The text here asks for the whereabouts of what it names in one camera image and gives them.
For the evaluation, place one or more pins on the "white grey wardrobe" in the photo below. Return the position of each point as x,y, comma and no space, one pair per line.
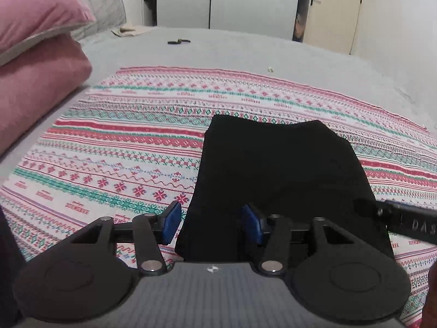
239,3

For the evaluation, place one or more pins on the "person's dark clothing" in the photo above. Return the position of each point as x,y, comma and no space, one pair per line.
6,273

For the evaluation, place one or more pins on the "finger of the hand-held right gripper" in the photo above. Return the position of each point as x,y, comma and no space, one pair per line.
365,206

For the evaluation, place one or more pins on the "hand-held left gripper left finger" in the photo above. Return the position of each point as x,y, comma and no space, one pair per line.
172,220

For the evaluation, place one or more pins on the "grey bed cover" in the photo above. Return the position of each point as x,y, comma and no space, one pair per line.
239,51

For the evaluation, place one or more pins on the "pink pillow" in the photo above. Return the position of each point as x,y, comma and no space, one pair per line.
37,85
37,10

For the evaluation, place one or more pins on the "cream door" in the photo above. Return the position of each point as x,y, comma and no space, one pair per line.
331,13

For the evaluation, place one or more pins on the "person's right forearm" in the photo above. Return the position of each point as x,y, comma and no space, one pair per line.
432,280

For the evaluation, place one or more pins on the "dark printed wardrobe side panel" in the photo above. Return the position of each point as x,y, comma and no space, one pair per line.
299,17

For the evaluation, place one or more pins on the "black pants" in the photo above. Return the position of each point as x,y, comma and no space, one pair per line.
273,164

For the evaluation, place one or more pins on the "small black clip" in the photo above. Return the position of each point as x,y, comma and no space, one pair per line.
177,42

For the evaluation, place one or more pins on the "grey quilted headboard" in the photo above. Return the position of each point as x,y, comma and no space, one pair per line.
99,3

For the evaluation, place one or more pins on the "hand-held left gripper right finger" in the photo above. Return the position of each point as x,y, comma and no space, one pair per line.
251,225

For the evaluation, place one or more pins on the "beige cloth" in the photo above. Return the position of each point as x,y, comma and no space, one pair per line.
131,31

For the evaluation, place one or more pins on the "red green patterned blanket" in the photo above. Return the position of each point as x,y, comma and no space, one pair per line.
119,143

